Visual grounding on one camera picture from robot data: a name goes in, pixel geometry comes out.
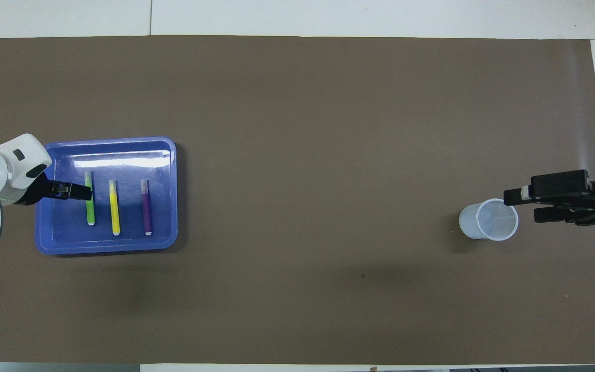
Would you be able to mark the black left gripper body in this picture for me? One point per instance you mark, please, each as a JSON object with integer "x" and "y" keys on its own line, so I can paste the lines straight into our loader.
{"x": 39, "y": 192}

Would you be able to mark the green marker pen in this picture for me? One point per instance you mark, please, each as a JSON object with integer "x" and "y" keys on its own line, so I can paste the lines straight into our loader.
{"x": 90, "y": 212}

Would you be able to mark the yellow marker pen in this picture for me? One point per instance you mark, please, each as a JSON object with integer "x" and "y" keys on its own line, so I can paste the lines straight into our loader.
{"x": 114, "y": 212}

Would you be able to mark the purple marker pen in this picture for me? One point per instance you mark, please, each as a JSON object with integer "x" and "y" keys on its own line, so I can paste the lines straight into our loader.
{"x": 146, "y": 212}

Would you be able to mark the blue plastic tray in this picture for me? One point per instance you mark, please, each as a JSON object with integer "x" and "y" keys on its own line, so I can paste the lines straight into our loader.
{"x": 65, "y": 232}

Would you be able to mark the translucent plastic cup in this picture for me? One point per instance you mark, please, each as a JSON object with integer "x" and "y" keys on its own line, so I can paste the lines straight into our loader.
{"x": 488, "y": 227}

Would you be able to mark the brown table mat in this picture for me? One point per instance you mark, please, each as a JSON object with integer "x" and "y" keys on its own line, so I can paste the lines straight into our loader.
{"x": 297, "y": 129}

